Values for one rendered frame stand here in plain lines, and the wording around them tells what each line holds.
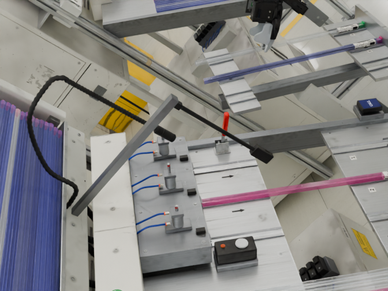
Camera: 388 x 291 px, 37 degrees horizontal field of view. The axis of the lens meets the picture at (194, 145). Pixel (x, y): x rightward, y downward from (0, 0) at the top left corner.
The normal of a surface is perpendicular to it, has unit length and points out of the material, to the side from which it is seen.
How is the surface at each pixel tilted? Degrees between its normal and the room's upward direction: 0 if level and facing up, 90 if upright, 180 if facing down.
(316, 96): 90
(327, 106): 90
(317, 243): 0
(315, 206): 0
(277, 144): 90
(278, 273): 48
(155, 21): 90
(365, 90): 0
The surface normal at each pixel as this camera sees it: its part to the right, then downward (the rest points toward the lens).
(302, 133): 0.16, 0.62
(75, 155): 0.62, -0.67
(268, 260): -0.05, -0.78
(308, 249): -0.76, -0.42
